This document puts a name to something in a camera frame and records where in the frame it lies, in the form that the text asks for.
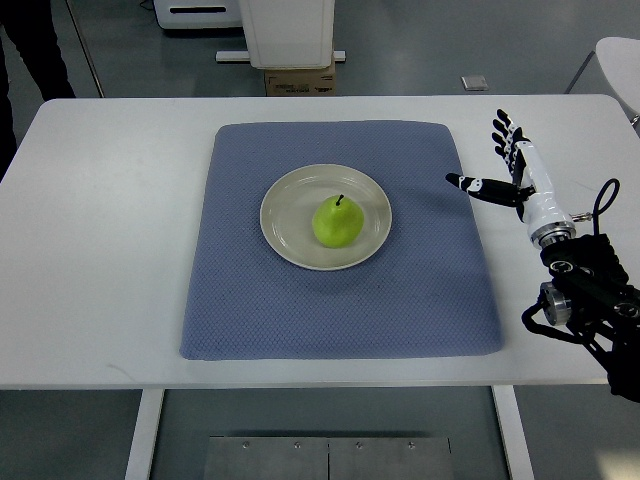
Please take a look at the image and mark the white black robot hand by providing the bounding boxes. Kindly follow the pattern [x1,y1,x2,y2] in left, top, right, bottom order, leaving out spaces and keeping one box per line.
[446,109,576,249]

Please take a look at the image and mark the green pear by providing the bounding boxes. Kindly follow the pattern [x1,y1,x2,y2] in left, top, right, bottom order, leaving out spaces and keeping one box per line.
[312,194,364,248]

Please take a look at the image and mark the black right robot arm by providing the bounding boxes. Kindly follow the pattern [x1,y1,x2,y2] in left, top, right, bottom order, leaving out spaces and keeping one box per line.
[522,178,639,402]

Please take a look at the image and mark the grey floor socket plate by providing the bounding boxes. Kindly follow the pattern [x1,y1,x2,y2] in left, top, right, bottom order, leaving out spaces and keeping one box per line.
[460,75,489,92]

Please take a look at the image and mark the cream ceramic plate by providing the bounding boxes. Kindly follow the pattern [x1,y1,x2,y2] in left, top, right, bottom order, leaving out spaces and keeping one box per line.
[260,164,392,271]

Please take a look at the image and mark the blue quilted cloth mat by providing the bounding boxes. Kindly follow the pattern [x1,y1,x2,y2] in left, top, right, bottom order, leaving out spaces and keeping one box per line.
[180,120,503,360]

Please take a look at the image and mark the white round side table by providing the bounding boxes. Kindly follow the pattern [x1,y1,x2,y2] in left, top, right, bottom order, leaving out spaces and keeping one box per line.
[564,37,639,132]

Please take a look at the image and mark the white table right leg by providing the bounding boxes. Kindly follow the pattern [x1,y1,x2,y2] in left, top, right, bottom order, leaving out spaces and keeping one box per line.
[491,385,534,480]

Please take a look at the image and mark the white table leg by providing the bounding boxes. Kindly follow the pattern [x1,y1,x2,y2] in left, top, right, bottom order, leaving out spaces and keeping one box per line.
[491,385,534,480]
[124,389,165,480]

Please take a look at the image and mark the cardboard box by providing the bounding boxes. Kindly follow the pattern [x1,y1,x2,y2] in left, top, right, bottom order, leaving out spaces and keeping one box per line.
[264,61,336,97]

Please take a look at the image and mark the white machine column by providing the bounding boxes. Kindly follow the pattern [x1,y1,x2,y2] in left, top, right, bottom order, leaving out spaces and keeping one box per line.
[239,0,335,70]

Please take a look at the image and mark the white column base bar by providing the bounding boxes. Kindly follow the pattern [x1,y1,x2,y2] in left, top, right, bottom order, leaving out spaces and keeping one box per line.
[215,49,347,67]

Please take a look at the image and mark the white appliance with slot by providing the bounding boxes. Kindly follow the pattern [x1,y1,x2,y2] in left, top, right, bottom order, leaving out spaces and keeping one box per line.
[153,0,242,30]

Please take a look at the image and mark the white table left leg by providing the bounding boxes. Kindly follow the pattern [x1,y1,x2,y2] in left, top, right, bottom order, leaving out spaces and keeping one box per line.
[124,389,165,480]

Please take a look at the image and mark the person leg dark trousers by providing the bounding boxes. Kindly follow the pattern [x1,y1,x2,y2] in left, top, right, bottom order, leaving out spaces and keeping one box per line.
[1,1,75,177]

